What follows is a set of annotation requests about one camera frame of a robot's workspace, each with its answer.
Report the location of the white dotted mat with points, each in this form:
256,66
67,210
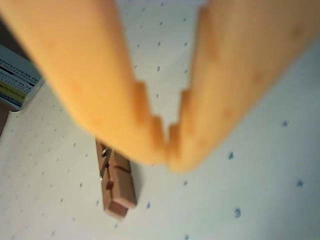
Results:
225,200

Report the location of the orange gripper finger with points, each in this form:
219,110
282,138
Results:
75,62
237,62

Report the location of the white box with printed stripes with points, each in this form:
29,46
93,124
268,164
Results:
15,82

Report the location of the brown wooden clothespin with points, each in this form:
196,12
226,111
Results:
122,185

